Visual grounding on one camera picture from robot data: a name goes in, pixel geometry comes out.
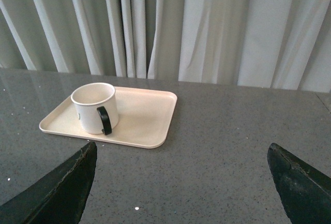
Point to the beige rectangular plastic tray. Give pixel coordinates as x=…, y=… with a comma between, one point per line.
x=144, y=118

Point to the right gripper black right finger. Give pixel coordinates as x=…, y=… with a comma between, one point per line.
x=304, y=191

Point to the grey pleated curtain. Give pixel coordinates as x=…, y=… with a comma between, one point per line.
x=263, y=43

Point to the white smiley mug black handle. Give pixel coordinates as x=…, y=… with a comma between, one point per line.
x=96, y=107

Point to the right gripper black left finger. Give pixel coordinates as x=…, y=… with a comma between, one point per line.
x=58, y=197

